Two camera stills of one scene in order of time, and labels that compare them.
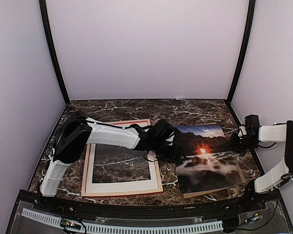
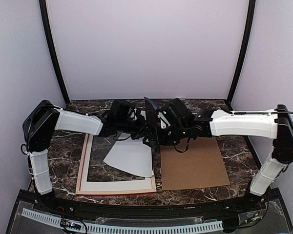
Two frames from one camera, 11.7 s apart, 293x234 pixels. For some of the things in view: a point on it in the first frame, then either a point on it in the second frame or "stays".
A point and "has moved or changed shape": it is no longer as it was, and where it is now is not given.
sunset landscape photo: (209, 162) -> (133, 156)
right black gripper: (232, 143) -> (162, 142)
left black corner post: (44, 13) stays
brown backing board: (206, 124) has moved or changed shape
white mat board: (151, 184) has moved or changed shape
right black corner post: (252, 8) stays
